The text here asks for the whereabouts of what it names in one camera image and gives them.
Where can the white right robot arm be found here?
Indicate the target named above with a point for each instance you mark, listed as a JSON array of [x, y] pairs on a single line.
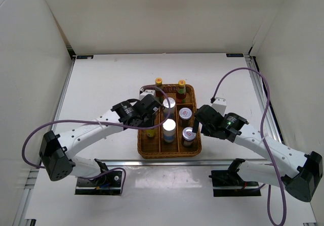
[[297, 172]]

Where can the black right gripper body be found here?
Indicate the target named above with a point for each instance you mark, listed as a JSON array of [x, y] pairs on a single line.
[[207, 131]]

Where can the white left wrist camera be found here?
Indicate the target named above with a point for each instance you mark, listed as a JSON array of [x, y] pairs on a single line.
[[144, 92]]

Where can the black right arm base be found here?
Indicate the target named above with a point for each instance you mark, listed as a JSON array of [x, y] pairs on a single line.
[[224, 186]]

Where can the blue label sticker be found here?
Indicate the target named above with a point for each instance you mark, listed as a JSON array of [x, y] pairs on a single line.
[[84, 57], [234, 55]]

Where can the yellow-cap sauce bottle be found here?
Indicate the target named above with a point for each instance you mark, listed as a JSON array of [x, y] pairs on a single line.
[[158, 89], [181, 92]]

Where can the white-lid spice jar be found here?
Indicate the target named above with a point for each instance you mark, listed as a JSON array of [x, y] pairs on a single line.
[[185, 115], [188, 136]]

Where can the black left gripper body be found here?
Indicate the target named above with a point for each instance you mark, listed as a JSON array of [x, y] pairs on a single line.
[[148, 120]]

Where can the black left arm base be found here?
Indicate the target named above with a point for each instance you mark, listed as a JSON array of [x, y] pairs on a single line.
[[110, 184]]

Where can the right blue label sticker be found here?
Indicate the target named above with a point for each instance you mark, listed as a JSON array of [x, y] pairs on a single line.
[[234, 55]]

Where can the silver-lid salt shaker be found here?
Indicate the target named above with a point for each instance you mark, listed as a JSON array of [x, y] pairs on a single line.
[[169, 105], [169, 130]]

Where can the aluminium table frame rail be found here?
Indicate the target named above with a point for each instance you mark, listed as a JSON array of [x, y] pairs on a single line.
[[271, 128]]

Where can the yellow-label small bottle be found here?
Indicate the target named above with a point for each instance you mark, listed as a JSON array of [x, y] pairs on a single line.
[[150, 133]]

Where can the brown wicker basket tray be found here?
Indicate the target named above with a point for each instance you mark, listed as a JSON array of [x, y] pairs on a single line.
[[157, 148]]

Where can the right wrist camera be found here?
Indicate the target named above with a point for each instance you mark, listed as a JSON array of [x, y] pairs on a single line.
[[219, 104]]

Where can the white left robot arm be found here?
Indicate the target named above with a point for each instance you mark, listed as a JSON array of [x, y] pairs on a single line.
[[58, 152]]

